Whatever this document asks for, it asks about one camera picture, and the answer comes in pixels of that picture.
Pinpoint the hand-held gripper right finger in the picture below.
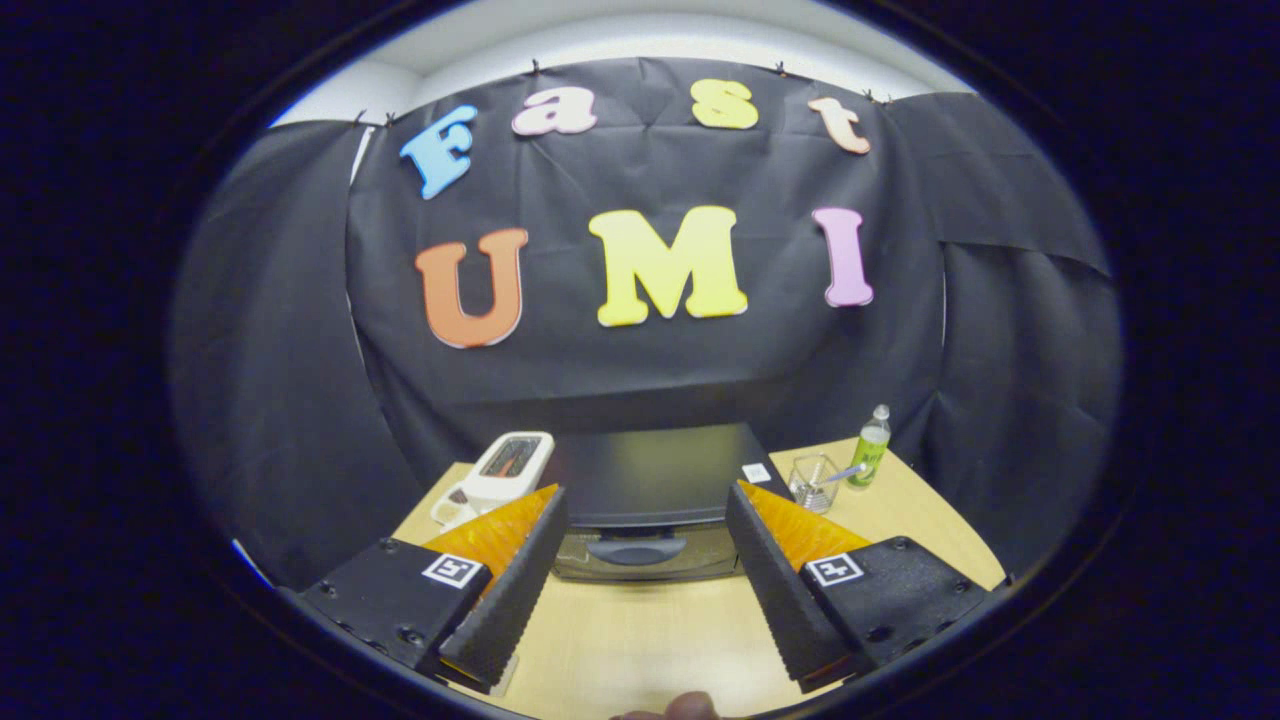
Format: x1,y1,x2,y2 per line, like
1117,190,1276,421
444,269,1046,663
725,480,1009,693

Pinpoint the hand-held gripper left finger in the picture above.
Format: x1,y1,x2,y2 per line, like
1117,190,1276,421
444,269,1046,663
290,485,569,696

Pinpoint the black toaster oven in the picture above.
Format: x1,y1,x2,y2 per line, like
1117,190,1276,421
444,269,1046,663
548,422,793,584

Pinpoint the white slot toaster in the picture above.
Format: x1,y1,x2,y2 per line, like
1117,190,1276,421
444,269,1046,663
430,431,556,531

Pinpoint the clear glass cup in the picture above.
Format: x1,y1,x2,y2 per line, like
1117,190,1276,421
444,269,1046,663
787,453,841,515

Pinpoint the green plastic bottle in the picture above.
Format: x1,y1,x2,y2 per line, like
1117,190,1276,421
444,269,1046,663
846,404,892,491

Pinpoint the black backdrop cloth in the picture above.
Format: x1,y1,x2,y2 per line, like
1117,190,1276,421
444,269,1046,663
168,57,1123,591

